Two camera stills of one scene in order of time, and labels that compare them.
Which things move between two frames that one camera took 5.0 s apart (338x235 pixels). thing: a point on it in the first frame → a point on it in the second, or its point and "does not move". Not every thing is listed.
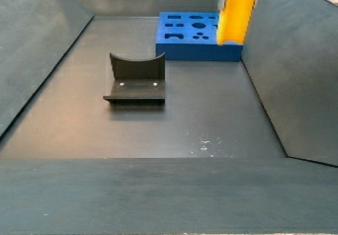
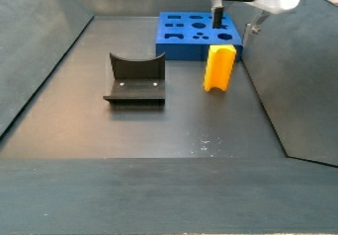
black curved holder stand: [138, 81] does not move
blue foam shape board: [187, 38] does not move
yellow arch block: [235, 12] → [219, 66]
